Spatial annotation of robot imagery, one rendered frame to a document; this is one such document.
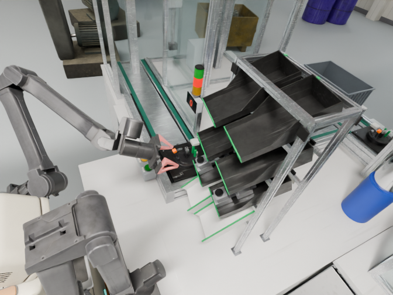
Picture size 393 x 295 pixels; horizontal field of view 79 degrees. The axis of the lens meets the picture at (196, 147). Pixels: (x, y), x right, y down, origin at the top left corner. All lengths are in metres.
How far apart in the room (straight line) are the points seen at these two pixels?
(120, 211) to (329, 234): 1.08
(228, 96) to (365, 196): 0.94
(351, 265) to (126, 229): 1.09
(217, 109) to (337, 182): 1.14
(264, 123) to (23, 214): 0.71
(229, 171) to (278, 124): 0.23
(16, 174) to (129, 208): 1.72
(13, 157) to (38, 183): 2.08
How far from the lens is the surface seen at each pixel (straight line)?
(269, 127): 0.72
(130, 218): 1.29
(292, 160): 0.70
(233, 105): 0.79
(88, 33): 4.05
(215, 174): 1.00
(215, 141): 0.90
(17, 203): 0.83
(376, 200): 1.49
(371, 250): 1.59
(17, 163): 2.95
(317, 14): 7.84
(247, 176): 0.81
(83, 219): 0.43
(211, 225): 1.10
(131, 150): 0.81
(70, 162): 2.76
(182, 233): 1.24
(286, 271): 1.30
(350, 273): 1.46
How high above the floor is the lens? 1.99
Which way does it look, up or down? 46 degrees down
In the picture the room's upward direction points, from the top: 9 degrees clockwise
